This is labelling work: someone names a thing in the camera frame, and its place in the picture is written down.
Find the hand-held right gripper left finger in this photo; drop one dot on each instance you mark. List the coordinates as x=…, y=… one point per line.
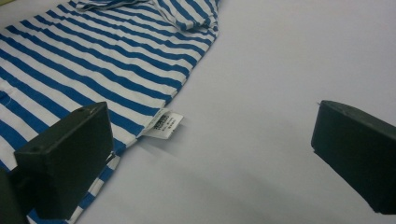
x=68, y=155

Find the blue white striped shirt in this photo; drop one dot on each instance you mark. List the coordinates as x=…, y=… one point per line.
x=93, y=62

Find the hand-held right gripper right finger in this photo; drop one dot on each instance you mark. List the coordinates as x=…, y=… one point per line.
x=358, y=149

